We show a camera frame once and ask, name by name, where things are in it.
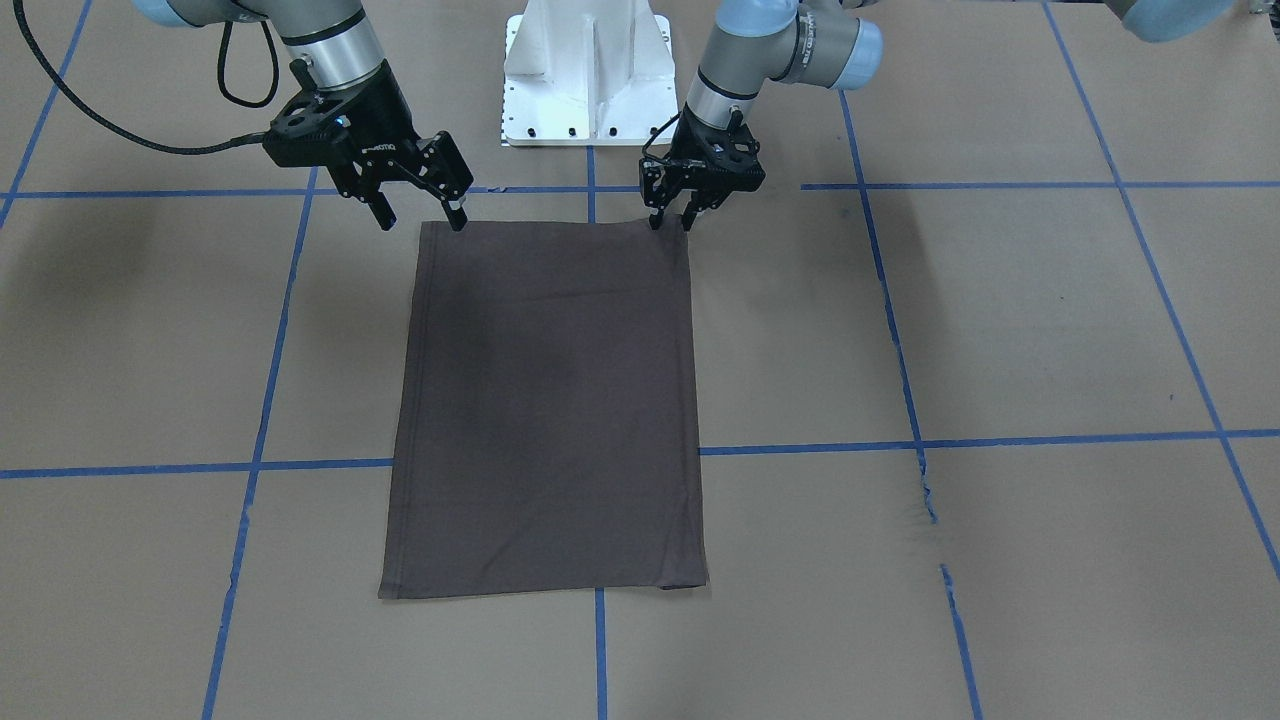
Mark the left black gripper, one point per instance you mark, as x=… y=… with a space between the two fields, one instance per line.
x=655 y=184

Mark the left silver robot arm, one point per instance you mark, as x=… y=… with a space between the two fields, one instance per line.
x=812 y=43

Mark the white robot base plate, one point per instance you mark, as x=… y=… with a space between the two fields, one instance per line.
x=581 y=73

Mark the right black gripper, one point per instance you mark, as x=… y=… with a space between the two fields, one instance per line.
x=384 y=118

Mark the dark brown t-shirt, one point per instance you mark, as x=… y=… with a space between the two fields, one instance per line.
x=548 y=435

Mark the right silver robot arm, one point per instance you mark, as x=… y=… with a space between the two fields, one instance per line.
x=332 y=44

